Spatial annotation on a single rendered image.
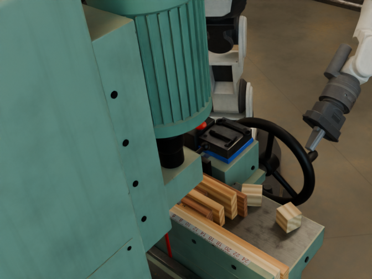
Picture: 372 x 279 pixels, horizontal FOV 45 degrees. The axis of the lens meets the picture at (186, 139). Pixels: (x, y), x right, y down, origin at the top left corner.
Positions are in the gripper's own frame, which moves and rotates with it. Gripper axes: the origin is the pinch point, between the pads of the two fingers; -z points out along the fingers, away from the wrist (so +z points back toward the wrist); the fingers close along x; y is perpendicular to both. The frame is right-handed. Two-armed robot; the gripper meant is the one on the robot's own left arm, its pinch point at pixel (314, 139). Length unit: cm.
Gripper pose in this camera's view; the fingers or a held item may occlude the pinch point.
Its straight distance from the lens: 122.2
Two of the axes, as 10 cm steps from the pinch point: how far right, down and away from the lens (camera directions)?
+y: 4.6, 1.3, -8.8
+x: -7.2, -5.3, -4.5
